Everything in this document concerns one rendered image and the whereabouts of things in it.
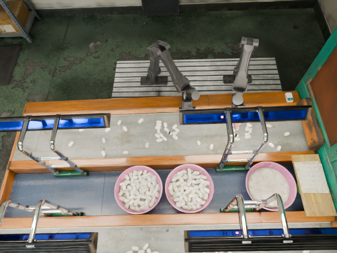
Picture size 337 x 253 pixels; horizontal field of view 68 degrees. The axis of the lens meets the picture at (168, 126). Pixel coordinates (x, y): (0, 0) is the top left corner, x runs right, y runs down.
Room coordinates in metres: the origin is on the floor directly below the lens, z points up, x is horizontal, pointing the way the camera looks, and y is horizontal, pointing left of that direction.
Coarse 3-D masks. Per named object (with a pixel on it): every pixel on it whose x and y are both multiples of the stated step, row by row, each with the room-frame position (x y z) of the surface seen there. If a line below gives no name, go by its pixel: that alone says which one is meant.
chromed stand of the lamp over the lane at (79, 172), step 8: (24, 120) 0.65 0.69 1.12; (56, 120) 0.63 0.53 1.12; (24, 128) 0.61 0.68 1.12; (56, 128) 0.59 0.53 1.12; (24, 136) 0.57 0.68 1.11; (56, 136) 0.55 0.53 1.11; (24, 152) 0.50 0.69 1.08; (56, 152) 0.49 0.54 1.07; (40, 160) 0.50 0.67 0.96; (64, 160) 0.49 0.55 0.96; (48, 168) 0.50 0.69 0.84; (80, 168) 0.50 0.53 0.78; (56, 176) 0.50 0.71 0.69; (64, 176) 0.50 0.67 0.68; (72, 176) 0.49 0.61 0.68; (80, 176) 0.49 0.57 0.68
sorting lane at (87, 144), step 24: (144, 120) 0.79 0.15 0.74; (168, 120) 0.77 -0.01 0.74; (24, 144) 0.72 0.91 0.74; (48, 144) 0.70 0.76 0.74; (96, 144) 0.66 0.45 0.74; (120, 144) 0.64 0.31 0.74; (144, 144) 0.62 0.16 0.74; (168, 144) 0.60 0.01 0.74; (192, 144) 0.58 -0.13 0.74; (216, 144) 0.57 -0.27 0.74; (240, 144) 0.55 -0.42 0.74; (288, 144) 0.51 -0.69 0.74
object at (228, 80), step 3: (225, 75) 1.11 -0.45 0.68; (228, 75) 1.11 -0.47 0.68; (231, 75) 1.11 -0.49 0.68; (234, 75) 1.07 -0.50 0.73; (249, 75) 1.09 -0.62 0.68; (225, 78) 1.09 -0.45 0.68; (228, 78) 1.08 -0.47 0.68; (231, 78) 1.08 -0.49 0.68; (234, 78) 1.06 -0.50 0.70; (249, 78) 1.06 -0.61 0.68; (225, 81) 1.06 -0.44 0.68; (228, 81) 1.06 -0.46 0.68; (231, 81) 1.05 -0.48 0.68; (249, 81) 1.04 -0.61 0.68
